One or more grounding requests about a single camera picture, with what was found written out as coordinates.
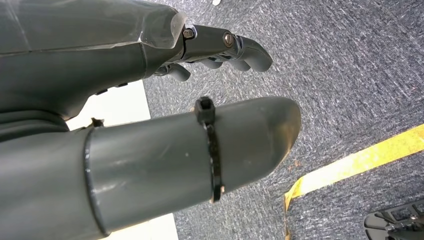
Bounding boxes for yellow floor tape strip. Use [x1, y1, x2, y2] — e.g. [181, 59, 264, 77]
[283, 123, 424, 240]

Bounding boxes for white panel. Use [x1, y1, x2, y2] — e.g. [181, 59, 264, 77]
[65, 79, 180, 240]

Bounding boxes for black cable tie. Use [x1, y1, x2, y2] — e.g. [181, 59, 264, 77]
[193, 96, 226, 204]

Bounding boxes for black wheeled base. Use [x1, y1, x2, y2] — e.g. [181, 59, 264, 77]
[363, 198, 424, 240]

